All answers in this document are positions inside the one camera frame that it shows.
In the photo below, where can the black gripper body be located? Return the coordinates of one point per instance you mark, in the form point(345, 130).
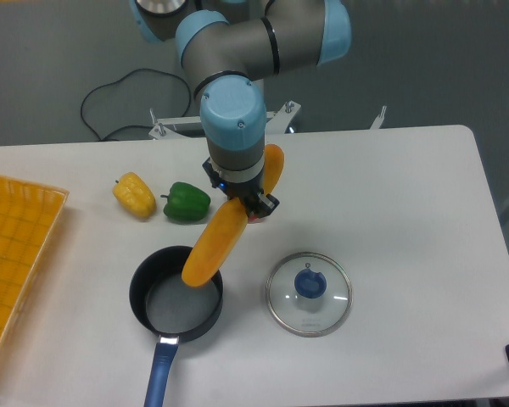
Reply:
point(241, 184)

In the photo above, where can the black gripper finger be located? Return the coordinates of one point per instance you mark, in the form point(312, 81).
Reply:
point(261, 206)

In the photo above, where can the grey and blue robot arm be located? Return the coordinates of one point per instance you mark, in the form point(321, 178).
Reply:
point(224, 53)

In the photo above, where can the red bell pepper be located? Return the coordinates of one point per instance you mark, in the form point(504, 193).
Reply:
point(254, 219)

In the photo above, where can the green bell pepper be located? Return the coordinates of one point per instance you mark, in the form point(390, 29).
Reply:
point(186, 203)

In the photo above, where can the glass lid with blue knob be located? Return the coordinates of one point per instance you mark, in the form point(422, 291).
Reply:
point(309, 294)

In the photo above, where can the yellow bell pepper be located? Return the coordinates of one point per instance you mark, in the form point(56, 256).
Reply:
point(134, 195)

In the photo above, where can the yellow plastic basket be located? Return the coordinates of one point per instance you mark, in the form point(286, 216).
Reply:
point(29, 212)

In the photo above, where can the white metal robot base frame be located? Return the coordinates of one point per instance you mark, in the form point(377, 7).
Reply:
point(277, 122)

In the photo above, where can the black pot with blue handle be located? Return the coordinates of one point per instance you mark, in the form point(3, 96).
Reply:
point(173, 311)

